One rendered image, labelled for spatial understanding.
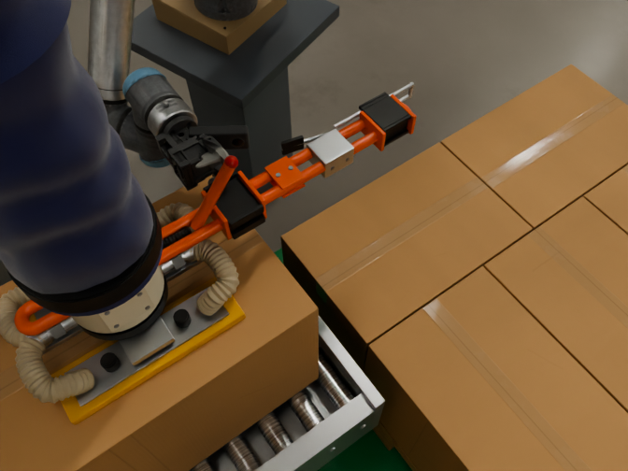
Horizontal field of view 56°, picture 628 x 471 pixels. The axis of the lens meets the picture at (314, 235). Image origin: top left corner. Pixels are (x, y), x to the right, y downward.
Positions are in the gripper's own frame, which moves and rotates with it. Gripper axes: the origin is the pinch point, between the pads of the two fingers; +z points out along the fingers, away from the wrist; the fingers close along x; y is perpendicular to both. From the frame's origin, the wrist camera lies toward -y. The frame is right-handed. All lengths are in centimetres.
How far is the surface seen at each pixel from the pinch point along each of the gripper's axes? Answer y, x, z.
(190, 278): 15.1, -12.9, 3.0
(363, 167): -80, -108, -55
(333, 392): -2, -53, 27
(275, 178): -6.3, 1.5, 2.0
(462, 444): -19, -54, 54
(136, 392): 33.4, -12.9, 17.2
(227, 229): 6.4, 0.6, 5.9
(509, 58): -177, -108, -67
